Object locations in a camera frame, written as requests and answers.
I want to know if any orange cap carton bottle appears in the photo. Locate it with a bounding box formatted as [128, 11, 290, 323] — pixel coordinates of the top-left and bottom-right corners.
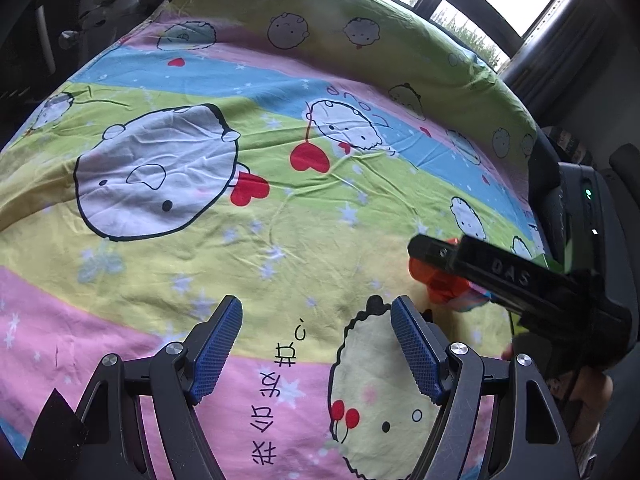
[408, 234, 491, 312]

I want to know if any person's hand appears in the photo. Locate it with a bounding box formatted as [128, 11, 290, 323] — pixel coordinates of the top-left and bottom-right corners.
[499, 343, 615, 449]

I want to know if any green white open box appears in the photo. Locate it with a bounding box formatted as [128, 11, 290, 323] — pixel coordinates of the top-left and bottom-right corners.
[506, 254, 564, 336]

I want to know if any colourful cartoon bed sheet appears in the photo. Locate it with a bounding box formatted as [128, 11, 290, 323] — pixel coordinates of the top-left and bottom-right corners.
[1, 0, 541, 479]

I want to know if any grey plush toy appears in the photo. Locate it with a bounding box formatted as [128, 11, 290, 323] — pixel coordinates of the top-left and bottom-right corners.
[56, 0, 177, 51]

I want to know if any black triple lens camera box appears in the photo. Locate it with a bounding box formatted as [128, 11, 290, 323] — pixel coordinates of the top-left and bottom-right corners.
[540, 162, 637, 311]

